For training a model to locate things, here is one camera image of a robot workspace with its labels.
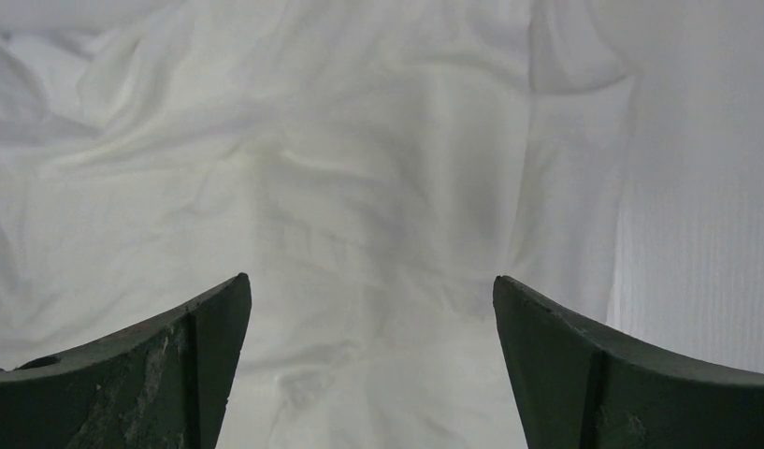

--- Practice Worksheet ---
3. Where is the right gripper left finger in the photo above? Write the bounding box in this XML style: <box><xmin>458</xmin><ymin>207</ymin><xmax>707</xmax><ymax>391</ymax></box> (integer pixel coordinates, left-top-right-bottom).
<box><xmin>0</xmin><ymin>274</ymin><xmax>252</xmax><ymax>448</ymax></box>

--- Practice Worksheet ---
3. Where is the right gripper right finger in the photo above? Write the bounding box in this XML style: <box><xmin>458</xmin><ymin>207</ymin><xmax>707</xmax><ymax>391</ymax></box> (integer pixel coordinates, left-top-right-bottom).
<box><xmin>493</xmin><ymin>276</ymin><xmax>764</xmax><ymax>448</ymax></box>

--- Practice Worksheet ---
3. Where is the white t shirt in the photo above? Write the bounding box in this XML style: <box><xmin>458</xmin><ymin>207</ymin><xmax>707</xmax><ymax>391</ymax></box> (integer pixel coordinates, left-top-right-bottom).
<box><xmin>0</xmin><ymin>1</ymin><xmax>634</xmax><ymax>448</ymax></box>

